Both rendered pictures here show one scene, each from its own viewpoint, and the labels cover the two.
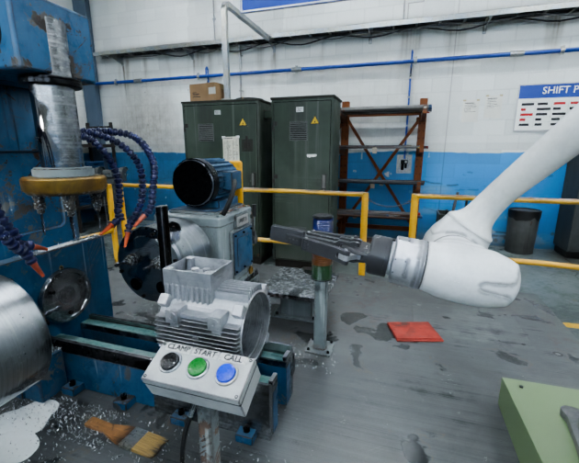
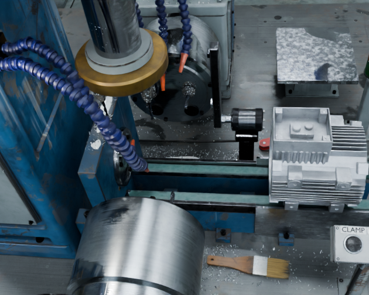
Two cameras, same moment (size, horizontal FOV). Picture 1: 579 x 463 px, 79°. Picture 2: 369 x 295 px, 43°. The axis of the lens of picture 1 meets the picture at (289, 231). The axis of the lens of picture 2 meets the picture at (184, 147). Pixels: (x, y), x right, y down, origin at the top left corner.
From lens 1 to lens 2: 0.73 m
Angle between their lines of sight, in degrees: 36
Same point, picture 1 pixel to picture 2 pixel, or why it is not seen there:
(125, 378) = (221, 219)
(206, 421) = not seen: outside the picture
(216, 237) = (221, 26)
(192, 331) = (315, 190)
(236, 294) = (354, 151)
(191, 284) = (307, 150)
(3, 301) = (178, 226)
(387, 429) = not seen: outside the picture
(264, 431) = not seen: hidden behind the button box
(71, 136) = (133, 12)
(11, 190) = not seen: hidden behind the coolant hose
